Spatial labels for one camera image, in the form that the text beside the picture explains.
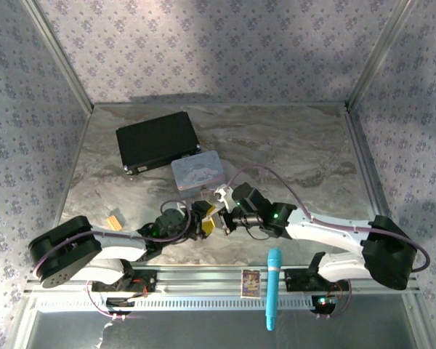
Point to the small yellow block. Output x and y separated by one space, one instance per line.
208 226

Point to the pastel cartoon tin box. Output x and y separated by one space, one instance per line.
198 172

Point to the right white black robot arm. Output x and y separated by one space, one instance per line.
330 229

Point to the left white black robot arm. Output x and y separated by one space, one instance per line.
120 244

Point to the orange tan small block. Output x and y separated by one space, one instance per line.
115 222

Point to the colourful trading card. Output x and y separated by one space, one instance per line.
250 283

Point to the blue toy microphone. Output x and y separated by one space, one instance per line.
274 283

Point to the black hard case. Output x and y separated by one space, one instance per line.
154 141

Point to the left black controller board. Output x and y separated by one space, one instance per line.
118 303

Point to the black controller board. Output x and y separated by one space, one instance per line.
118 303
323 303

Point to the right black controller board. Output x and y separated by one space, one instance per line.
323 303

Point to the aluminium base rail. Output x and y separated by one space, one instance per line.
210 278

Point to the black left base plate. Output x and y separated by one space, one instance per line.
145 281

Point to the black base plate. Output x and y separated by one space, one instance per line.
298 281
145 281

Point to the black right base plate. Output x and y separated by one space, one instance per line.
298 281

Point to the aluminium frame post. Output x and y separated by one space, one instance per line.
379 51
58 54

